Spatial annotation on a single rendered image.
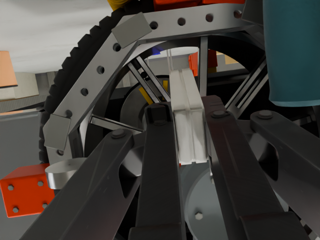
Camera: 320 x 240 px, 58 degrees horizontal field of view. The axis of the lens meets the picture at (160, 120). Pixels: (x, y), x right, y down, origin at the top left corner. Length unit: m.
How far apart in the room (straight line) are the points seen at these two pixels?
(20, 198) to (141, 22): 0.36
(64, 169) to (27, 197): 0.28
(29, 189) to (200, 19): 0.40
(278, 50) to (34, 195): 0.44
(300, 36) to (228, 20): 0.14
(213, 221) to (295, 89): 0.19
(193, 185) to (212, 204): 0.03
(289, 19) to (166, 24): 0.18
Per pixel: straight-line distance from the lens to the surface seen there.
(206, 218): 0.37
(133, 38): 0.47
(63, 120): 0.49
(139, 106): 1.04
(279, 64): 0.40
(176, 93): 0.15
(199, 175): 0.35
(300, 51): 0.39
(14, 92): 10.39
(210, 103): 0.16
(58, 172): 0.27
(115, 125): 0.59
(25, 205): 0.56
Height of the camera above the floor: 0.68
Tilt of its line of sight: 9 degrees up
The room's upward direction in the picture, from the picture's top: 172 degrees clockwise
